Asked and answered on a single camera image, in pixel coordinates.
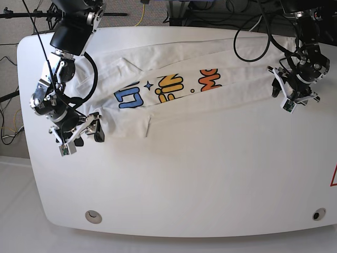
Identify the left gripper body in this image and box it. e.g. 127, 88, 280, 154
267, 66, 320, 105

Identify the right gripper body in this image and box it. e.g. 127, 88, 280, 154
48, 112, 102, 145

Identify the white printed T-shirt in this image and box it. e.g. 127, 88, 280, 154
79, 37, 283, 138

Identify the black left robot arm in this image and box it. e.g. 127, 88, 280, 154
233, 1, 330, 113

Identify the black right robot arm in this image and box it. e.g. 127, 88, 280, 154
29, 1, 106, 155

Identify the left table grommet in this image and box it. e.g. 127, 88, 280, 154
85, 210, 102, 224

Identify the table grommet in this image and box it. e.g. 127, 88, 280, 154
312, 208, 326, 221
85, 210, 102, 224

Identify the red triangle sticker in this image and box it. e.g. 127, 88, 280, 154
330, 165, 337, 187

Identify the black tripod stand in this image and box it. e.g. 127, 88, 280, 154
1, 1, 127, 35

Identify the right table grommet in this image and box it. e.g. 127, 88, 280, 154
312, 208, 326, 221

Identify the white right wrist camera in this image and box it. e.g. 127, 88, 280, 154
58, 142, 76, 157

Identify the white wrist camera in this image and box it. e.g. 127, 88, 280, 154
58, 142, 76, 157
281, 97, 297, 114

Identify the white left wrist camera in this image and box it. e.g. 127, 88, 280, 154
281, 97, 297, 114

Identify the yellow cable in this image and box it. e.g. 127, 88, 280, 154
134, 0, 147, 27

